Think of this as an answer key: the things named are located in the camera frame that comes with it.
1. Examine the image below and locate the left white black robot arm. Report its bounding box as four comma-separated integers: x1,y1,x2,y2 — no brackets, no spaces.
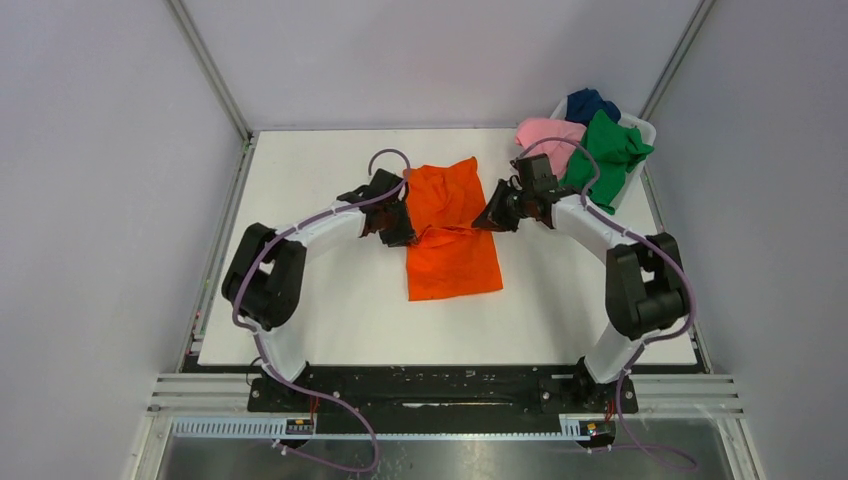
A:
221,169,414,411

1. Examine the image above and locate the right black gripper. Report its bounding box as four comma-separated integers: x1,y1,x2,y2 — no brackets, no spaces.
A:
472,179,534,233

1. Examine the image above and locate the white plastic laundry basket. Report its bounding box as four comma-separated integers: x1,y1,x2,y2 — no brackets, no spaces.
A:
515,89,656,214

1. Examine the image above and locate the white slotted cable duct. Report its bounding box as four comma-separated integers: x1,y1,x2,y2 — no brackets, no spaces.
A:
171,416,597,441

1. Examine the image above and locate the navy blue t shirt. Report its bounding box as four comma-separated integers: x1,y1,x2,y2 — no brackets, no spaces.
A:
564,88,622,126

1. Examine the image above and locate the purple cable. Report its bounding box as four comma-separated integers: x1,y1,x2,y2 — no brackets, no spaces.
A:
231,148,413,474
513,136,701,474

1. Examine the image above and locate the pink t shirt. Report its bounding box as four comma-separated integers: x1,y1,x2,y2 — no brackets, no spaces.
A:
515,118,587,179

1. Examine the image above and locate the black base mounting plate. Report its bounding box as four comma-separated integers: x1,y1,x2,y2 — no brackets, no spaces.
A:
156,365,691,438

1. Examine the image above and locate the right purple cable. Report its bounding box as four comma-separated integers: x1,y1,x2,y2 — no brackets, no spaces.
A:
513,136,701,474

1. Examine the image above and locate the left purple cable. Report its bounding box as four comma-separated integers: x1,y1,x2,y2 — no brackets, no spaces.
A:
231,148,413,474

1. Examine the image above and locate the green t shirt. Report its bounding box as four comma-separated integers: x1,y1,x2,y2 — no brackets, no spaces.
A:
581,111,654,215

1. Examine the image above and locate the orange t shirt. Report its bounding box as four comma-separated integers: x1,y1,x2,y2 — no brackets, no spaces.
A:
406,157,503,301

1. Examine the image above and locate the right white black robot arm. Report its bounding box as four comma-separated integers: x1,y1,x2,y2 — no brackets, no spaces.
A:
472,154,692,412

